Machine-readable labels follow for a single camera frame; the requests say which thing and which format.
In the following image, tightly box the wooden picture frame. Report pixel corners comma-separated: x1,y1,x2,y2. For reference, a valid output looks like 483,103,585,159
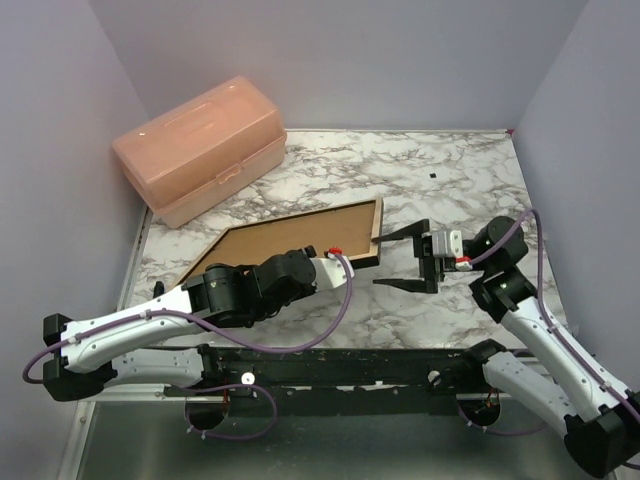
177,196,385,291

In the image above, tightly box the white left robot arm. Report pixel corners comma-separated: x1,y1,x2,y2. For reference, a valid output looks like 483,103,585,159
42,247,355,402

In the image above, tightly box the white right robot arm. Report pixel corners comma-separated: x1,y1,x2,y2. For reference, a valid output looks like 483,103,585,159
376,216,639,479

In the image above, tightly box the pink plastic storage box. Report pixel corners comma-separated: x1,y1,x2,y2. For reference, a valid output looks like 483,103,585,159
112,77,287,229

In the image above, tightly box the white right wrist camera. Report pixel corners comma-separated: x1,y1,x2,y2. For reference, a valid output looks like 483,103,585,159
430,230,473,272

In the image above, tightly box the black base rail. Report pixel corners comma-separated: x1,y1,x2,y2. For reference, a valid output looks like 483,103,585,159
102,342,521,416

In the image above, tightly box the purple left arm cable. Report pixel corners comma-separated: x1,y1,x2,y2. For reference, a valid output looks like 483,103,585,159
22,252,356,441

